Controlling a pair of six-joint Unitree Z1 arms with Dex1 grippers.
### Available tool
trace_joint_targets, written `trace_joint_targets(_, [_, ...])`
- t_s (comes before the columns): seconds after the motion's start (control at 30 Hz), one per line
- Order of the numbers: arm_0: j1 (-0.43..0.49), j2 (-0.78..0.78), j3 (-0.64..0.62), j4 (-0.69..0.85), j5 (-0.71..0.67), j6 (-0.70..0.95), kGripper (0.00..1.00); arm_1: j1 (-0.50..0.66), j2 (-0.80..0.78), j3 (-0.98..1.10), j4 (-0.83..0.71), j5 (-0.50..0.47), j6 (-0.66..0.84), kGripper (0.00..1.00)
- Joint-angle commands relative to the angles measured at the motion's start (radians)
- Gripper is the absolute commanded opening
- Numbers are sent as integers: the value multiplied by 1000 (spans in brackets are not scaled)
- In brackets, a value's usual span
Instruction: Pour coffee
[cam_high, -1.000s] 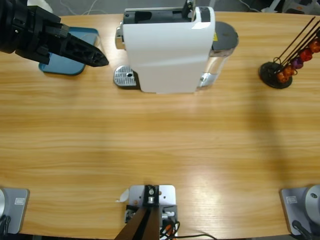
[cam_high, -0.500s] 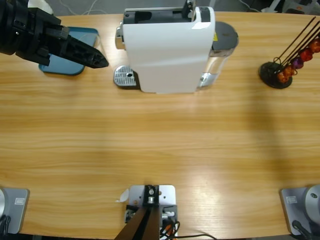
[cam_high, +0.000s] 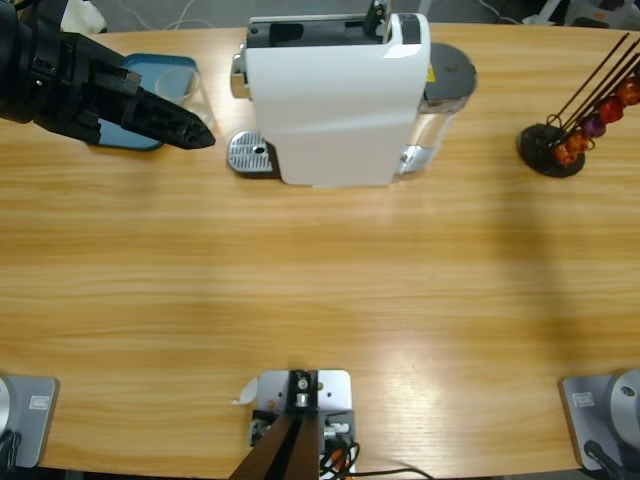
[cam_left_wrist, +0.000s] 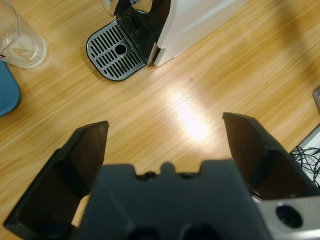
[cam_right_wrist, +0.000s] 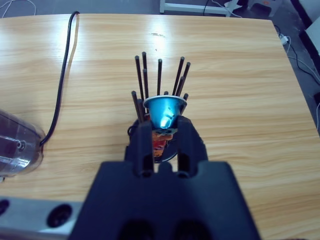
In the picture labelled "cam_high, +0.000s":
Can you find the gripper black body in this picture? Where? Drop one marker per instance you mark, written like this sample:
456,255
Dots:
55,85

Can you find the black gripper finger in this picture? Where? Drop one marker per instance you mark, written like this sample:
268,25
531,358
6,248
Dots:
165,125
185,111

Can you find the clear glass cup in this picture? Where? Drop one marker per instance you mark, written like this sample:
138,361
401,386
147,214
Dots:
175,82

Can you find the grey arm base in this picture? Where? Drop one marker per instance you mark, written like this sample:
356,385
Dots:
35,425
580,425

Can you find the white coffee machine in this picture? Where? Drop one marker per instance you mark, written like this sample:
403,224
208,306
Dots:
330,110

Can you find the orange coffee capsule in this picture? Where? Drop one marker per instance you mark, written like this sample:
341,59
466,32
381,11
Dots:
565,156
577,142
630,91

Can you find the purple coffee capsule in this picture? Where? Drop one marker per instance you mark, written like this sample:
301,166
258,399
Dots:
594,127

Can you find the teal plastic tray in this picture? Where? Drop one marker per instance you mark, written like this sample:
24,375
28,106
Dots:
120,137

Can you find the white plastic bag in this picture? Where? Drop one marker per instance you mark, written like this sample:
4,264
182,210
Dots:
85,15

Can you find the clear water tank grey lid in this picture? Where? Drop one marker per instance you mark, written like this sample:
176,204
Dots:
450,70

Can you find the white tape tab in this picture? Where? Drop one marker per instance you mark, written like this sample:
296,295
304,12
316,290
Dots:
245,392

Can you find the black capsule stand with rods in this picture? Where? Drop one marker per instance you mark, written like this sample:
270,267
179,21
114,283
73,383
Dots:
542,150

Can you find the white background equipment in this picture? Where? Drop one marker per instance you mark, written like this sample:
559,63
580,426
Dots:
545,12

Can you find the white mount block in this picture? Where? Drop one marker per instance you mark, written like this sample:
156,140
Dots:
335,382

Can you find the dark mount post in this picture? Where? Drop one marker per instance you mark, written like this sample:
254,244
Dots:
300,450

